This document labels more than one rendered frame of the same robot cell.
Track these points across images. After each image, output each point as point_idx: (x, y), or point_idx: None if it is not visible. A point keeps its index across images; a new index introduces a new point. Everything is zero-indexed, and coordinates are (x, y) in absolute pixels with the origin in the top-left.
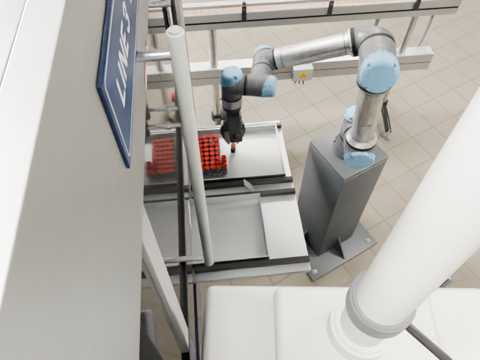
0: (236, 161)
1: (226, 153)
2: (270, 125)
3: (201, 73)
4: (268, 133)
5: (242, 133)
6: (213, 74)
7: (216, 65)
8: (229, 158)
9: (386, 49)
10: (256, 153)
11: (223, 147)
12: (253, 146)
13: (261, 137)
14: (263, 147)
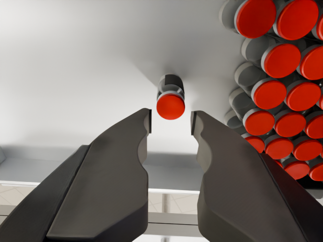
0: (163, 17)
1: (205, 80)
2: (6, 179)
3: (181, 232)
4: (28, 148)
5: (70, 177)
6: (167, 228)
7: (163, 241)
8: (196, 43)
9: None
10: (60, 60)
11: (206, 112)
12: (80, 101)
13: (52, 135)
14: (35, 88)
